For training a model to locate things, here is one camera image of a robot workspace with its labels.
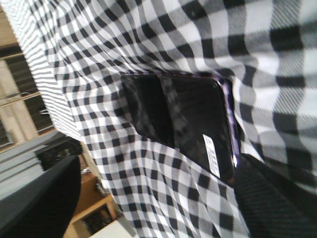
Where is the black foldable smartphone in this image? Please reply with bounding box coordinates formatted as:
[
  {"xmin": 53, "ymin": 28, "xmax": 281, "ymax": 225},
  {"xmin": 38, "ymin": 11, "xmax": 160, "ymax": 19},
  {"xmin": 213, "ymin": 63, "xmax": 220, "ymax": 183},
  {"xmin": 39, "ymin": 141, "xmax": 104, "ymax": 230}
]
[{"xmin": 121, "ymin": 74, "xmax": 240, "ymax": 186}]

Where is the black white checkered bedsheet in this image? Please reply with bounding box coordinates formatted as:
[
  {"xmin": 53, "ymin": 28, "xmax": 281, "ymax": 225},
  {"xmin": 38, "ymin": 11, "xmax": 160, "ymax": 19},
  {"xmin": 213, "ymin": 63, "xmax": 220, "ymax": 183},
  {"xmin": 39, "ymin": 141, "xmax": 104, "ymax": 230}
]
[{"xmin": 0, "ymin": 0, "xmax": 317, "ymax": 238}]

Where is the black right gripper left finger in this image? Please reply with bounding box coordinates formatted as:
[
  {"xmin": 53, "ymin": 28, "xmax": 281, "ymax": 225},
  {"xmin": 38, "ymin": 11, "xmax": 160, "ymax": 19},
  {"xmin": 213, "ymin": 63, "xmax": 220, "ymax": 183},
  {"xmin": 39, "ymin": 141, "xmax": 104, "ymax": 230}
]
[{"xmin": 0, "ymin": 156, "xmax": 81, "ymax": 238}]

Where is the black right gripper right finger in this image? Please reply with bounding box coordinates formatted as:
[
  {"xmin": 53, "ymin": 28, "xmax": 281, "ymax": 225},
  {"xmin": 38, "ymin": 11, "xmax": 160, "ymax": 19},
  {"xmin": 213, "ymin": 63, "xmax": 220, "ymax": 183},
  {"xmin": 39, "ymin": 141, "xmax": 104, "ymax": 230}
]
[{"xmin": 234, "ymin": 154, "xmax": 317, "ymax": 238}]

